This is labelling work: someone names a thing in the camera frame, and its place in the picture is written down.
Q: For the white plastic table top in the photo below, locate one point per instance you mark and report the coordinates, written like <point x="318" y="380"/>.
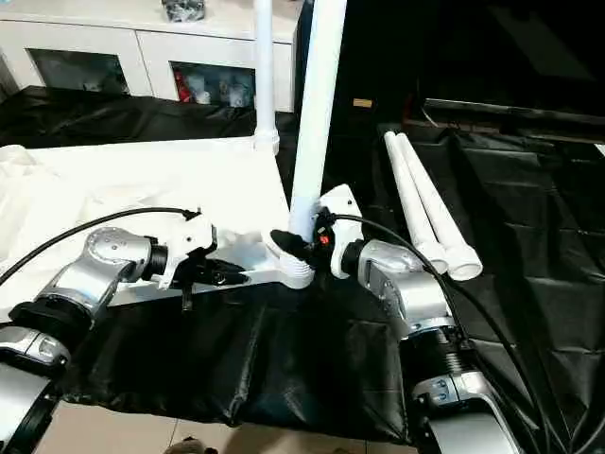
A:
<point x="142" y="179"/>

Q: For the white plastic table leg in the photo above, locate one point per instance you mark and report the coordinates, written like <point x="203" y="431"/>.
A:
<point x="264" y="71"/>
<point x="416" y="198"/>
<point x="316" y="118"/>
<point x="439" y="203"/>

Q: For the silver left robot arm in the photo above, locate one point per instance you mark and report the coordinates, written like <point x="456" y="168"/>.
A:
<point x="94" y="269"/>

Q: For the black table mat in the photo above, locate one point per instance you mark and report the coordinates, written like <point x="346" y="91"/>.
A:
<point x="283" y="359"/>

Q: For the red bottle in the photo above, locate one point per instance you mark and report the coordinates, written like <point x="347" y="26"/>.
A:
<point x="182" y="87"/>

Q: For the white glass-door cabinet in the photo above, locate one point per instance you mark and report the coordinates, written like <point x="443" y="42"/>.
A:
<point x="142" y="42"/>

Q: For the dark long bar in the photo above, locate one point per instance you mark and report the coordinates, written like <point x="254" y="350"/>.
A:
<point x="520" y="111"/>

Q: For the dark bundle on cabinet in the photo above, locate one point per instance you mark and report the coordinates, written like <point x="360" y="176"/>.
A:
<point x="183" y="9"/>

